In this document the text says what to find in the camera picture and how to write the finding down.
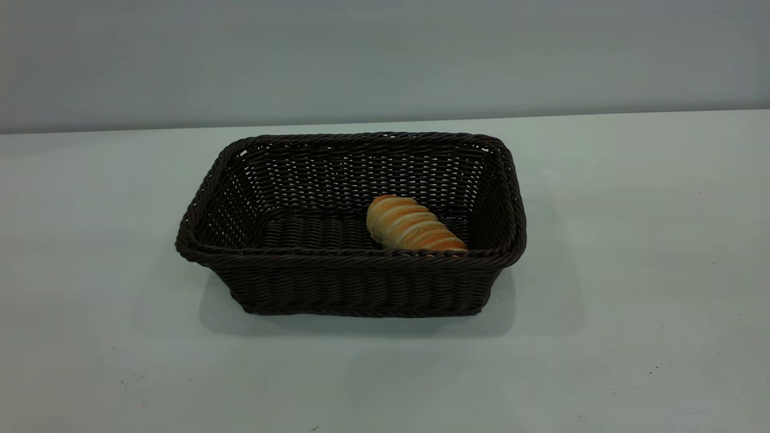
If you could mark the ridged golden bread loaf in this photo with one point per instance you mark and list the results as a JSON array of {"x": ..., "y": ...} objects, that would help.
[{"x": 409, "y": 225}]

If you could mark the dark brown woven basket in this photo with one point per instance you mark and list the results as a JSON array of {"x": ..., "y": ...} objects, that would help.
[{"x": 361, "y": 282}]

